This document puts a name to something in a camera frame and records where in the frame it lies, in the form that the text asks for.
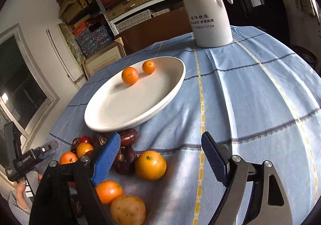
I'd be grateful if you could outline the dark passion fruit back right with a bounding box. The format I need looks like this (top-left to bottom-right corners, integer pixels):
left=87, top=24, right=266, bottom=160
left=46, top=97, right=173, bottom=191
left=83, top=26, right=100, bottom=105
left=119, top=128, right=139, bottom=147

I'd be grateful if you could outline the pale speckled round fruit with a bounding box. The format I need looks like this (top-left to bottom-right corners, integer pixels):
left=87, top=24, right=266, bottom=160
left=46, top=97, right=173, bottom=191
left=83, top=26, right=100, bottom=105
left=111, top=194, right=146, bottom=224

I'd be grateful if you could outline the dark passion fruit front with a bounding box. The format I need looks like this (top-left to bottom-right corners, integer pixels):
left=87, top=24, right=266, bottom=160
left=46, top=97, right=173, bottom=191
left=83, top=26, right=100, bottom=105
left=71, top=194, right=83, bottom=218

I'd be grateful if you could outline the dark passion fruit back left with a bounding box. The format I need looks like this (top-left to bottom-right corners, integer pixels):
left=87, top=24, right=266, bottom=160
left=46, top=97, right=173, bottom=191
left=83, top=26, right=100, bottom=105
left=92, top=133, right=110, bottom=147

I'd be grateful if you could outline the small red tomato back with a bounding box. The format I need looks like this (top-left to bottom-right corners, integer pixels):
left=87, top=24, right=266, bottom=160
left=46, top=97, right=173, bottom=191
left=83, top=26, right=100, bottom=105
left=79, top=135, right=92, bottom=144

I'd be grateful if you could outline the dark passion fruit centre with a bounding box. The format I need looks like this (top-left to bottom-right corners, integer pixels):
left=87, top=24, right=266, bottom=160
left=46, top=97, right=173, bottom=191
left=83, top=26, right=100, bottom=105
left=113, top=147, right=137, bottom=176

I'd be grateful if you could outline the brown wooden board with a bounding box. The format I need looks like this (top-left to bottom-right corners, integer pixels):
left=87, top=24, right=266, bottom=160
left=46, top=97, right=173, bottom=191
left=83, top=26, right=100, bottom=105
left=116, top=8, right=192, bottom=55

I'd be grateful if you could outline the dark passion fruit far left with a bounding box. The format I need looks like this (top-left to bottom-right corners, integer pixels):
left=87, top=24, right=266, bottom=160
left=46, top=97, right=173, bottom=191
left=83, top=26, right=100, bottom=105
left=70, top=137, right=80, bottom=154

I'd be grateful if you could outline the white thermos jug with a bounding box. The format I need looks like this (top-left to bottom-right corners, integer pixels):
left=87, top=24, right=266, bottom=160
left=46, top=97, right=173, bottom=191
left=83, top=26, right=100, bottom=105
left=183, top=0, right=233, bottom=48

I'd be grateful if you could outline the dark passion fruit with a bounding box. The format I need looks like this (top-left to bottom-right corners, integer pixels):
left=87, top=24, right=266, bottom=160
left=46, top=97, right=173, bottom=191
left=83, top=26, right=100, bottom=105
left=119, top=128, right=139, bottom=147
left=113, top=147, right=137, bottom=176
left=71, top=194, right=83, bottom=218
left=92, top=133, right=110, bottom=147
left=70, top=137, right=80, bottom=154

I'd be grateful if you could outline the small yellow-orange fruit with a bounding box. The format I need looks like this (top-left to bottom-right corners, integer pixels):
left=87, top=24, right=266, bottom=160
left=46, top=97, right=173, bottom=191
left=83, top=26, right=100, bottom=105
left=76, top=142, right=93, bottom=158

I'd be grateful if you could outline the white oval plate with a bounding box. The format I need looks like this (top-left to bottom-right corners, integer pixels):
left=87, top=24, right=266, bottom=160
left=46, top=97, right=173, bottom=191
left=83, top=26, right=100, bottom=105
left=84, top=56, right=186, bottom=132

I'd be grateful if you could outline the stack of blue patterned boxes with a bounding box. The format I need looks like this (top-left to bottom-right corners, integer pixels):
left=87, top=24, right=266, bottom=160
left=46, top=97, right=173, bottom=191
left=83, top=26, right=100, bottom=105
left=76, top=25, right=113, bottom=58

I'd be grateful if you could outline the orange mandarin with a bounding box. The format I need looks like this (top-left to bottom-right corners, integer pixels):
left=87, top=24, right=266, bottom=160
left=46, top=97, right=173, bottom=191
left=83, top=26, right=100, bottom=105
left=142, top=60, right=156, bottom=74
left=95, top=180, right=123, bottom=205
left=59, top=152, right=78, bottom=165
left=121, top=67, right=139, bottom=85

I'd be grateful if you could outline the person's left hand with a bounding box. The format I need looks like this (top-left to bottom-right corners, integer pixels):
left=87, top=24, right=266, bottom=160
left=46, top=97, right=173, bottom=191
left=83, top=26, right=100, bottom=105
left=15, top=179, right=32, bottom=213

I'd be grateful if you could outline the framed beige panel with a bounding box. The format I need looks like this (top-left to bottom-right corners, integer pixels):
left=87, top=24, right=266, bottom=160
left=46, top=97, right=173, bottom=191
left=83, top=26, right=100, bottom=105
left=82, top=37, right=126, bottom=79

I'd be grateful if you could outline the dark window with frame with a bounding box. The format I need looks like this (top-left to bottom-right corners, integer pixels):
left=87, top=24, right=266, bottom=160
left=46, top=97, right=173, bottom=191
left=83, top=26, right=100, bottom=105
left=1, top=24, right=60, bottom=138

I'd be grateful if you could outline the orange mandarin front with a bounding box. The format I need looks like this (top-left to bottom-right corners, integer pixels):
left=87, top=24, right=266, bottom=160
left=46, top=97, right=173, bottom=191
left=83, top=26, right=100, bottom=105
left=121, top=67, right=139, bottom=85

